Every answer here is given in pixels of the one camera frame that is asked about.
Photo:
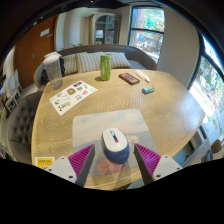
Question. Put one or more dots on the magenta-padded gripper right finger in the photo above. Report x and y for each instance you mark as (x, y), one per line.
(165, 165)

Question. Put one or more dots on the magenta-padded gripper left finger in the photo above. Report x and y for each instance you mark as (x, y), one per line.
(63, 165)

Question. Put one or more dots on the white and blue computer mouse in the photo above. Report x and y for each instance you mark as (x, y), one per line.
(115, 146)

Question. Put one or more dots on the grey printed mouse pad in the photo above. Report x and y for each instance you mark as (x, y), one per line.
(100, 125)

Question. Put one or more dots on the yellow and white card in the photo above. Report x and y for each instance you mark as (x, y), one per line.
(44, 162)

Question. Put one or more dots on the grey tufted armchair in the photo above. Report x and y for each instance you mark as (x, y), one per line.
(21, 130)

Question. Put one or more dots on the white sticker sheet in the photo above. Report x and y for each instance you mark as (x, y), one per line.
(71, 96)

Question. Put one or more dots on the small teal eraser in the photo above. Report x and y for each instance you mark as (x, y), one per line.
(148, 90)

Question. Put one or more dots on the large curved window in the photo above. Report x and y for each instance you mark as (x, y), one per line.
(211, 96)

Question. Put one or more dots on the group of white chairs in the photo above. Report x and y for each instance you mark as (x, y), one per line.
(11, 90)

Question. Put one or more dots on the white tube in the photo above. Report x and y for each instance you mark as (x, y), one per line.
(142, 76)

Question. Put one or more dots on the black and red flat box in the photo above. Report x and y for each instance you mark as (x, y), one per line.
(129, 78)

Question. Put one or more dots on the clear shaker bottle white lid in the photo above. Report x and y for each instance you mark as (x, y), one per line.
(54, 71)

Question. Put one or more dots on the striped cushion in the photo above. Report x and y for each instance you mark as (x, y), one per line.
(120, 60)
(89, 62)
(70, 63)

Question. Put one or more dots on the green drink can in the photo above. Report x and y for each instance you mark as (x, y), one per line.
(106, 68)

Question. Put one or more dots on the grey curved sofa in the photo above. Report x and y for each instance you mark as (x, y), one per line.
(143, 58)

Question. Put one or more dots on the brown wooden door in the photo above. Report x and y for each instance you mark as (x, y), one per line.
(33, 53)

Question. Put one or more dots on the black-framed window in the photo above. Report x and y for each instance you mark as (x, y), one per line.
(146, 33)

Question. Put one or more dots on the white paper door sign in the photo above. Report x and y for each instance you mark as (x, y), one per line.
(44, 32)

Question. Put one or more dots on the beige glass-door cabinet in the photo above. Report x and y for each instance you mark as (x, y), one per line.
(104, 29)

